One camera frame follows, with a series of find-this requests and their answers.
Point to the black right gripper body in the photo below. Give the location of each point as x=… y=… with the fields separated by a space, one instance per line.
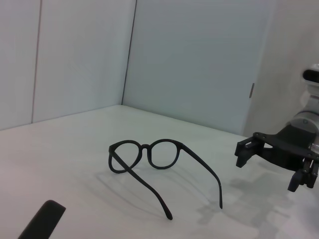
x=289 y=147

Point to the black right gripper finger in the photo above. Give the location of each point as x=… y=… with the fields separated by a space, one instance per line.
x=245 y=152
x=307 y=178

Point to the black round-rimmed glasses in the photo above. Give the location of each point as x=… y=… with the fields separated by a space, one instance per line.
x=149 y=154

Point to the black glasses case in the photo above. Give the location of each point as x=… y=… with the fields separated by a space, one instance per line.
x=42 y=221

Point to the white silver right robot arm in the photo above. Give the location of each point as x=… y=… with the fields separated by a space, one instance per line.
x=309 y=114

